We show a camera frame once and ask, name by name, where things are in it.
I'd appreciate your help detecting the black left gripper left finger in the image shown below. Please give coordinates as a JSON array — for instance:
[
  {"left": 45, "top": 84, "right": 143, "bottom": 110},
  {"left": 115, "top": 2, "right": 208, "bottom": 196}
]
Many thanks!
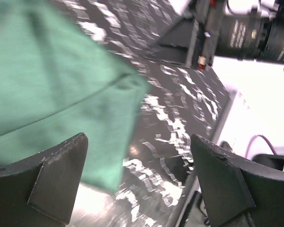
[{"left": 0, "top": 133, "right": 88, "bottom": 227}]

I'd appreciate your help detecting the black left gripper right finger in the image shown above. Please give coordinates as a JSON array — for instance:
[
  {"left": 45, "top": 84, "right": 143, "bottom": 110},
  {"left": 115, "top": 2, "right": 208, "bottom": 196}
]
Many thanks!
[{"left": 191, "top": 134, "right": 284, "bottom": 227}]

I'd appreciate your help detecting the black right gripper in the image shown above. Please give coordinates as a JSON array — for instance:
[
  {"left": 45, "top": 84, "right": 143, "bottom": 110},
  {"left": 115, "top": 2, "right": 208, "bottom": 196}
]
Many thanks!
[{"left": 144, "top": 0, "right": 284, "bottom": 69}]

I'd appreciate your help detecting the dark green cloth napkin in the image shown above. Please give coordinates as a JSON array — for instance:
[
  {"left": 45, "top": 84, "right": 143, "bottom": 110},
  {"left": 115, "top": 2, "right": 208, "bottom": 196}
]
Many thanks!
[{"left": 0, "top": 0, "right": 150, "bottom": 193}]

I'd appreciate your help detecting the black marble pattern mat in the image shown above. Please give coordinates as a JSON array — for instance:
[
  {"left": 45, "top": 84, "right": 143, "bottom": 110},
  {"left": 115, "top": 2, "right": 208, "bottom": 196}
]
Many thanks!
[{"left": 56, "top": 0, "right": 228, "bottom": 227}]

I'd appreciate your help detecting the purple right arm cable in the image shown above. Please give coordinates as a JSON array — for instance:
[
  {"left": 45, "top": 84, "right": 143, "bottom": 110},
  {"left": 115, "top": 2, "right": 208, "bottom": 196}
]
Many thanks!
[{"left": 245, "top": 134, "right": 277, "bottom": 159}]

